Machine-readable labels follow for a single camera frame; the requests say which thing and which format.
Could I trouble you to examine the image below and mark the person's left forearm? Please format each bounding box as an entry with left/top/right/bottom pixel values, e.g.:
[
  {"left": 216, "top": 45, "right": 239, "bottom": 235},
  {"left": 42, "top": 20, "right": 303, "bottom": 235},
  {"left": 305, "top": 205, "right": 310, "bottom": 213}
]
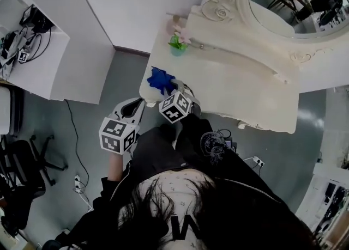
[{"left": 105, "top": 152, "right": 125, "bottom": 183}]

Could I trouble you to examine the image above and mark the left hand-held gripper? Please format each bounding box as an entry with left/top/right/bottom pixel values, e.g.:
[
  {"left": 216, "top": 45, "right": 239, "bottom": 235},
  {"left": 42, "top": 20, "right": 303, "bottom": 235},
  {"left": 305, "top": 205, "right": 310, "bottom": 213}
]
[{"left": 98, "top": 97, "right": 146, "bottom": 156}]

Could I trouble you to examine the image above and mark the black office chair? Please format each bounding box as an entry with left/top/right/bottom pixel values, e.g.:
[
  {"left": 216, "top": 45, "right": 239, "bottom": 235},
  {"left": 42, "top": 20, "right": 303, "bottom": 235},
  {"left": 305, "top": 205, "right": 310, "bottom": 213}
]
[{"left": 0, "top": 133, "right": 69, "bottom": 230}]

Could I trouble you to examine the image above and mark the white power strip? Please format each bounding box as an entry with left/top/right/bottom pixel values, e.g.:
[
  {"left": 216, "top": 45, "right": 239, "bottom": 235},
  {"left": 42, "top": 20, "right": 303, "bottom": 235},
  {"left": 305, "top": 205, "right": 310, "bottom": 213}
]
[
  {"left": 73, "top": 174, "right": 82, "bottom": 194},
  {"left": 243, "top": 156, "right": 266, "bottom": 168}
]

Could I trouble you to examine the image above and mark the person's black jacket torso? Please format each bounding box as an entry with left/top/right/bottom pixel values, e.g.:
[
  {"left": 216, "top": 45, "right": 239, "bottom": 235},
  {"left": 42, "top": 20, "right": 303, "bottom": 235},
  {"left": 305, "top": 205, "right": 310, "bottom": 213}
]
[{"left": 68, "top": 126, "right": 322, "bottom": 250}]

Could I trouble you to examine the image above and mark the black floor cable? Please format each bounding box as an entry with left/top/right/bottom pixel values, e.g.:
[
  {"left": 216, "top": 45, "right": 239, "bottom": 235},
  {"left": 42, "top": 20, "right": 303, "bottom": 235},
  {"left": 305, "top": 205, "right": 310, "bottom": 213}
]
[{"left": 64, "top": 99, "right": 91, "bottom": 187}]

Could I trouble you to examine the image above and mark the white dressing table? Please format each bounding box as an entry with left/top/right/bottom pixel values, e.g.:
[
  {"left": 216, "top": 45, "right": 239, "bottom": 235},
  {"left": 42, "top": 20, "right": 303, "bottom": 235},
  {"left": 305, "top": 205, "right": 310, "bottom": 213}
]
[{"left": 139, "top": 21, "right": 300, "bottom": 135}]

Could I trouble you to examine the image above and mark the white carved oval mirror unit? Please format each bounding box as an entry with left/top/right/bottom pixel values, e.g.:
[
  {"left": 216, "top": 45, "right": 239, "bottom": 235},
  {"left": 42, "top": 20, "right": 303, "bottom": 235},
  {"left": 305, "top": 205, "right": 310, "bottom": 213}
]
[{"left": 188, "top": 0, "right": 349, "bottom": 86}]

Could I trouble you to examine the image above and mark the black electronic box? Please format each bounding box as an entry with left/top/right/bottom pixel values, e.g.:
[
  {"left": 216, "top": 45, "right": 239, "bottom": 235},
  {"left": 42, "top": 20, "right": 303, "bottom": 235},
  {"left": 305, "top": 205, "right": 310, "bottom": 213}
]
[{"left": 32, "top": 14, "right": 55, "bottom": 35}]

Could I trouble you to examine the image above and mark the black framed display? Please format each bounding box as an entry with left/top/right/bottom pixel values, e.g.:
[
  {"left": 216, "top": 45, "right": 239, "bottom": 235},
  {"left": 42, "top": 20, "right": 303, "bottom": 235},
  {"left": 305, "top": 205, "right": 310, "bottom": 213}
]
[{"left": 19, "top": 4, "right": 37, "bottom": 26}]

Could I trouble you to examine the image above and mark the gray spare gripper device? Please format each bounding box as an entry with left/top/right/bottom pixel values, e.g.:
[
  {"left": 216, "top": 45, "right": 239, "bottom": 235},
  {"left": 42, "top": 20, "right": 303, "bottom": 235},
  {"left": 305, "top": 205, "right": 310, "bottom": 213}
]
[{"left": 0, "top": 31, "right": 31, "bottom": 67}]

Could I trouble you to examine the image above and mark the black screen device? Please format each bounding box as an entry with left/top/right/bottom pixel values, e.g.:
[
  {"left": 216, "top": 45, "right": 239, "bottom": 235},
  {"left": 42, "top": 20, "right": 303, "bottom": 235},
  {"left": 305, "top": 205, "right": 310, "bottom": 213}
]
[{"left": 222, "top": 137, "right": 236, "bottom": 150}]

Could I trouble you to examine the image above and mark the blue cloth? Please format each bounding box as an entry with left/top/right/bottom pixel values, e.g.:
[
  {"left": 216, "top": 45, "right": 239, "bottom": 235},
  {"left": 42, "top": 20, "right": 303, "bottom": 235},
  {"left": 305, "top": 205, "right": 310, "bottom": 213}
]
[{"left": 146, "top": 66, "right": 177, "bottom": 96}]

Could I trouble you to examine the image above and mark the white seat with black stripe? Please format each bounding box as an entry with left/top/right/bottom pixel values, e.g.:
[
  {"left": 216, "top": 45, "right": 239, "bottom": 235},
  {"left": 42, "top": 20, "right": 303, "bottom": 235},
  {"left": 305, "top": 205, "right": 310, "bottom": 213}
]
[{"left": 0, "top": 85, "right": 25, "bottom": 137}]

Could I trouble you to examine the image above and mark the teal vase with flowers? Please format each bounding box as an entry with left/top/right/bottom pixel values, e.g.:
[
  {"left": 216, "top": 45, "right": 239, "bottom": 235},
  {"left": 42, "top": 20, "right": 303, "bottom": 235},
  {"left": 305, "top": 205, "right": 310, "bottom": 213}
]
[{"left": 165, "top": 11, "right": 194, "bottom": 57}]

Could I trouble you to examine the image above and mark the person's right forearm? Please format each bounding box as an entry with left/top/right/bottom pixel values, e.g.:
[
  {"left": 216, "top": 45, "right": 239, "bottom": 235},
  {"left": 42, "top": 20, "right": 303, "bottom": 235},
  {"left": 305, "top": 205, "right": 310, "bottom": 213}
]
[{"left": 174, "top": 112, "right": 232, "bottom": 167}]

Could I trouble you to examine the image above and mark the white side desk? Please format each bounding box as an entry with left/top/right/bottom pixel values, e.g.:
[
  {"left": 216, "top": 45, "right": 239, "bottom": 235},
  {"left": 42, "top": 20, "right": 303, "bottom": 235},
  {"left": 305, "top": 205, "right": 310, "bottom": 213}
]
[{"left": 0, "top": 0, "right": 71, "bottom": 101}]

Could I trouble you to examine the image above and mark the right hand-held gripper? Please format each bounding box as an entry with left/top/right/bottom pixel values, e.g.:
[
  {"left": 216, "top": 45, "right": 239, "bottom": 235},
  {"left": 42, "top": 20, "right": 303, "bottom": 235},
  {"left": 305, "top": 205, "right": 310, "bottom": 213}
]
[{"left": 158, "top": 79, "right": 202, "bottom": 124}]

